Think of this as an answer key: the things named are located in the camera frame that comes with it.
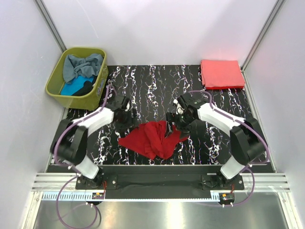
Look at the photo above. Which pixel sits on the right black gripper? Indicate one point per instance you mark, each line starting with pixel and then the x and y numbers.
pixel 173 117

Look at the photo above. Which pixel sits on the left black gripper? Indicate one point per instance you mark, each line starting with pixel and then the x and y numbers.
pixel 130 123

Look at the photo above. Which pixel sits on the red t shirt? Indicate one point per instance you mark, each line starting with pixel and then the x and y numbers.
pixel 150 140

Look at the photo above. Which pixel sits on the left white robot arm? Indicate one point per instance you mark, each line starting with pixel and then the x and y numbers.
pixel 70 140

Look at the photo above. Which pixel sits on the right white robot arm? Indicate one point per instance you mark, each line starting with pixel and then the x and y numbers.
pixel 247 140

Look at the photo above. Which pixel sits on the black t shirt in bin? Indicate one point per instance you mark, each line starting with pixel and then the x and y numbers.
pixel 87 87

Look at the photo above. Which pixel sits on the blue t shirt in bin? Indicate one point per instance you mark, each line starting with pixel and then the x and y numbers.
pixel 76 84

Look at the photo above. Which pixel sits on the folded coral t shirt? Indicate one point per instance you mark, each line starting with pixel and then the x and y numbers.
pixel 220 73

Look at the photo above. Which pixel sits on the grey t shirt in bin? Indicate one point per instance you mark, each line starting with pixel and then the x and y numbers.
pixel 85 67

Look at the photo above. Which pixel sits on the olive green plastic bin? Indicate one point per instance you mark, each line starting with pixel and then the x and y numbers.
pixel 56 82

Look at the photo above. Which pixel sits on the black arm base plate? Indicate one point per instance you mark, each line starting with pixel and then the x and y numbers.
pixel 191 182

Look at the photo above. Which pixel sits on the slotted white cable duct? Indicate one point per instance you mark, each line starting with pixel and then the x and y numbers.
pixel 73 196

